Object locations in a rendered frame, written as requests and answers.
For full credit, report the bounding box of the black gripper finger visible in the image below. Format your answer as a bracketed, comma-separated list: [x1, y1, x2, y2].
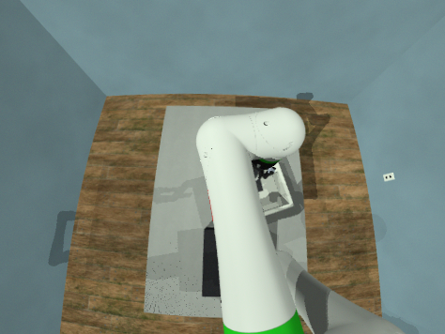
[255, 167, 276, 180]

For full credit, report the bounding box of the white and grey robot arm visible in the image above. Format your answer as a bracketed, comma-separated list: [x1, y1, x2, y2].
[196, 107, 406, 334]

